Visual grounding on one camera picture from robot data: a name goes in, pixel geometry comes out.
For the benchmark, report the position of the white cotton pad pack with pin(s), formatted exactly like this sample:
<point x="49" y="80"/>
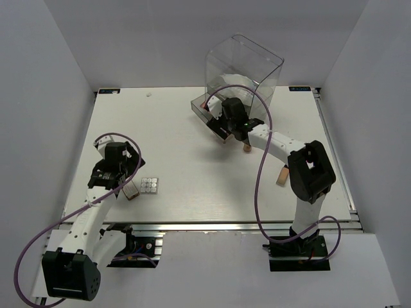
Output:
<point x="236" y="79"/>

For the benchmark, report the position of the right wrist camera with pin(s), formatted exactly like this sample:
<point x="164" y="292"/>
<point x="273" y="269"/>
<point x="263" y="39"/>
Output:
<point x="216" y="107"/>

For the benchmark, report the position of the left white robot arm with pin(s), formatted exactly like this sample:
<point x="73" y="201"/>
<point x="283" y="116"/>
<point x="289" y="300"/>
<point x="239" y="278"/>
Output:
<point x="73" y="269"/>

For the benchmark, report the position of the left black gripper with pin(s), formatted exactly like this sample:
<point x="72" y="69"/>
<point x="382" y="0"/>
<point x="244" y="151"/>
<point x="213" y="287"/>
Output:
<point x="132" y="160"/>

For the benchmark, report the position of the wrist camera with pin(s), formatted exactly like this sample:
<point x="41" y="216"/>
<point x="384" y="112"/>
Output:
<point x="101" y="142"/>
<point x="216" y="107"/>

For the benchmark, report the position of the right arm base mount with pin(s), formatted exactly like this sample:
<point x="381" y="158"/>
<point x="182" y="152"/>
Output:
<point x="298" y="255"/>

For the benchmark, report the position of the colorful eyeshadow palette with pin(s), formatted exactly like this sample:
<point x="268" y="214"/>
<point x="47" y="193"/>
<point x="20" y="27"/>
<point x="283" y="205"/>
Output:
<point x="225" y="140"/>

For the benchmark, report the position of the blue table label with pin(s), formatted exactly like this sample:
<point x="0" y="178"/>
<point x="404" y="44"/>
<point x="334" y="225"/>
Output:
<point x="299" y="89"/>
<point x="109" y="91"/>

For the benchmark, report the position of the silver nine-pan palette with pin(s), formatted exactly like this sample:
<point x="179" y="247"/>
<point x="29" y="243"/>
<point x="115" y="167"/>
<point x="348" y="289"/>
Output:
<point x="149" y="186"/>

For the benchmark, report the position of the small foundation bottle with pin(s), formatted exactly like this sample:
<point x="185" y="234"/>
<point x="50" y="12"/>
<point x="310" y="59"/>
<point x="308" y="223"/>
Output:
<point x="247" y="148"/>

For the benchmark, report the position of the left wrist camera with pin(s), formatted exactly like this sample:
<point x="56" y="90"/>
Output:
<point x="101" y="142"/>

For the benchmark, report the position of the beige foundation bottle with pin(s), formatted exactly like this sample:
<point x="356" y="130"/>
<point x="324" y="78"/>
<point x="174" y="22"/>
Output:
<point x="283" y="176"/>

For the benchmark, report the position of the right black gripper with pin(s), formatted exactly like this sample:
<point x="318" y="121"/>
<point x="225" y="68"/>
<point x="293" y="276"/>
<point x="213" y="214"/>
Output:
<point x="216" y="124"/>

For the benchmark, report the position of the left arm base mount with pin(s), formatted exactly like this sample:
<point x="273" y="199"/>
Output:
<point x="139" y="250"/>

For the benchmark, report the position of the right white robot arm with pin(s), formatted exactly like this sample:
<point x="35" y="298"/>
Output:
<point x="310" y="171"/>

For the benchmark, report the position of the right blue table label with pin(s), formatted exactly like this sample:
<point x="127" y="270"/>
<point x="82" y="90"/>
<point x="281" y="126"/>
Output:
<point x="299" y="89"/>

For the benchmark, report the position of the aluminium front rail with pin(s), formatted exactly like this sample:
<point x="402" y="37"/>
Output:
<point x="165" y="227"/>

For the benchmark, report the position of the clear acrylic makeup organizer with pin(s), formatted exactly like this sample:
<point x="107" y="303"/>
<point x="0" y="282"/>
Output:
<point x="239" y="54"/>

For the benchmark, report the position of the brown compact box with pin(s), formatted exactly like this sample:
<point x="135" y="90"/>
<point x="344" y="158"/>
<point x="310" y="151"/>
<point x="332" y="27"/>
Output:
<point x="130" y="191"/>

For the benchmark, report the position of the left blue table label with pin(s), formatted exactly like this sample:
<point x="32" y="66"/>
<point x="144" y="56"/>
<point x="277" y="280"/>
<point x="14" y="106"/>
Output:
<point x="109" y="91"/>

